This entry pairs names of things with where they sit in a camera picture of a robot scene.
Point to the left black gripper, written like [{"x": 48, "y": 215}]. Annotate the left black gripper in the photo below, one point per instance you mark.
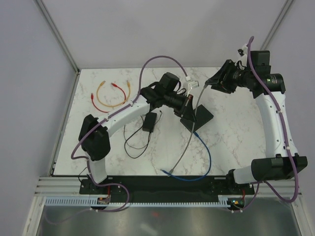
[{"x": 185, "y": 110}]

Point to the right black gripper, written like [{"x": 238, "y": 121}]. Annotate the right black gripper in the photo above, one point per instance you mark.
[{"x": 224, "y": 85}]

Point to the black network switch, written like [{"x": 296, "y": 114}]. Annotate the black network switch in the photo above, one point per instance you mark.
[{"x": 203, "y": 116}]

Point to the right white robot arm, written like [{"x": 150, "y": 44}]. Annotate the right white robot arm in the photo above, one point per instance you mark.
[{"x": 270, "y": 99}]

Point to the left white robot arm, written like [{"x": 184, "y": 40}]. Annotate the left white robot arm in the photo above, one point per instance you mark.
[{"x": 94, "y": 137}]

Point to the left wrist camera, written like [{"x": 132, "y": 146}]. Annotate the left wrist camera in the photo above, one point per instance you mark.
[{"x": 190, "y": 84}]

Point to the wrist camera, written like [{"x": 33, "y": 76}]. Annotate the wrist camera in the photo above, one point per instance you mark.
[
  {"x": 262, "y": 67},
  {"x": 190, "y": 84}
]

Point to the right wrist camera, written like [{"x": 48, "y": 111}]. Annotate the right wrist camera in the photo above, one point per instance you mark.
[{"x": 262, "y": 67}]

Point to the white slotted cable duct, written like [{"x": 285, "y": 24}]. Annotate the white slotted cable duct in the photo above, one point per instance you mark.
[{"x": 97, "y": 202}]

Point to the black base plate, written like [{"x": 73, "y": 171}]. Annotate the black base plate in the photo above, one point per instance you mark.
[{"x": 168, "y": 189}]

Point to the right aluminium frame post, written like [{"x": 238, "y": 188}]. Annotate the right aluminium frame post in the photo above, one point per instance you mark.
[{"x": 277, "y": 23}]

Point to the aluminium frame post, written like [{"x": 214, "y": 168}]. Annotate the aluminium frame post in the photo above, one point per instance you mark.
[
  {"x": 56, "y": 33},
  {"x": 277, "y": 23}
]

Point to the aluminium front rail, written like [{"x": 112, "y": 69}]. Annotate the aluminium front rail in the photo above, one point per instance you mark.
[{"x": 70, "y": 186}]

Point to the left aluminium frame post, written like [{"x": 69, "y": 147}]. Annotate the left aluminium frame post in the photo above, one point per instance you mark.
[{"x": 56, "y": 33}]

